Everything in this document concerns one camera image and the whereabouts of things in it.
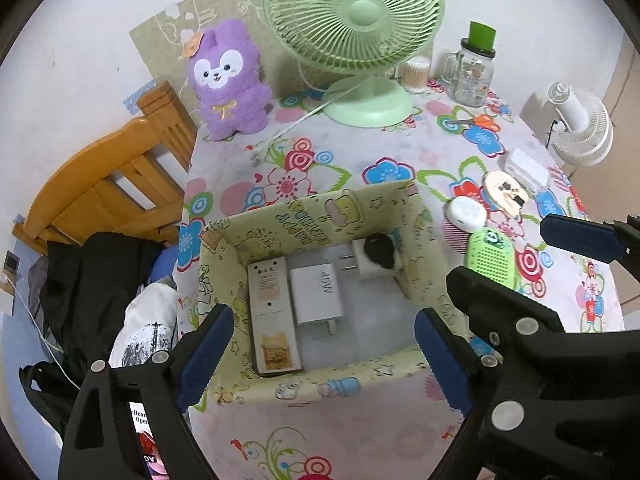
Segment white plug adapter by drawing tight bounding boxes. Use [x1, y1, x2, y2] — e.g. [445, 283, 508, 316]
[340, 238, 402, 280]

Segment black car key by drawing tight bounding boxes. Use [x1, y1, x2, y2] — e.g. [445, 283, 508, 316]
[363, 233, 396, 270]

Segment white charger adapter 45W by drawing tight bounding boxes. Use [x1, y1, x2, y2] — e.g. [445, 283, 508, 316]
[290, 263, 344, 335]

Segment white remote control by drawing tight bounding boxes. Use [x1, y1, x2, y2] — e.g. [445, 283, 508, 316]
[248, 257, 303, 376]

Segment green panda speaker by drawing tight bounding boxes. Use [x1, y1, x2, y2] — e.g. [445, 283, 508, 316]
[464, 228, 515, 289]

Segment clear plastic box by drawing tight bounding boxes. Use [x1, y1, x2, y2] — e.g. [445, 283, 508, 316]
[503, 148, 550, 195]

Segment white floor fan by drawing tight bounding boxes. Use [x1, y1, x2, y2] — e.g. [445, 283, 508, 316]
[547, 81, 614, 168]

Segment white rounded case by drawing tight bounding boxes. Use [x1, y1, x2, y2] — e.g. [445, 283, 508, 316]
[446, 196, 487, 234]

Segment beige bear-shaped mirror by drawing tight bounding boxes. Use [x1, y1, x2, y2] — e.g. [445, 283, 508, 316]
[483, 170, 529, 218]

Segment white printed bag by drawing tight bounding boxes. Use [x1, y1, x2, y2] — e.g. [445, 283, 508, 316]
[108, 276, 178, 368]

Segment floral tablecloth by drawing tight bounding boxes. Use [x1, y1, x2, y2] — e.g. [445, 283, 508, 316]
[175, 88, 624, 479]

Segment yellow fabric storage box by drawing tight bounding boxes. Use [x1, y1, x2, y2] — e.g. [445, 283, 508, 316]
[200, 180, 470, 403]

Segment black clothing pile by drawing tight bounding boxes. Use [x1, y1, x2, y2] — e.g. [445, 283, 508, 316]
[18, 232, 164, 436]

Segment glass jar green lid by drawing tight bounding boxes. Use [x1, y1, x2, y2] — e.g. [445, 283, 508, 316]
[440, 22, 496, 108]

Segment cotton swab container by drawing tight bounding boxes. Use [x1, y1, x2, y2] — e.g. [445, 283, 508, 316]
[399, 55, 432, 93]

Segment wooden chair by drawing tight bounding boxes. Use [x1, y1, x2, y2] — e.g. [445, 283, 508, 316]
[12, 82, 196, 254]

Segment green desk fan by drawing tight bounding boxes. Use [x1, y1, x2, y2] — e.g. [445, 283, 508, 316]
[262, 0, 445, 128]

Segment purple plush bunny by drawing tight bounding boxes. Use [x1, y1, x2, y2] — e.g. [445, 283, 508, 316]
[183, 20, 272, 142]

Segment beige cartoon cushion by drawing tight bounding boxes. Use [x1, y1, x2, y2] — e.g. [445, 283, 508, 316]
[130, 0, 338, 117]

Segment orange handled scissors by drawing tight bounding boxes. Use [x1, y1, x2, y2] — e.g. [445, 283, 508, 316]
[452, 114, 501, 132]

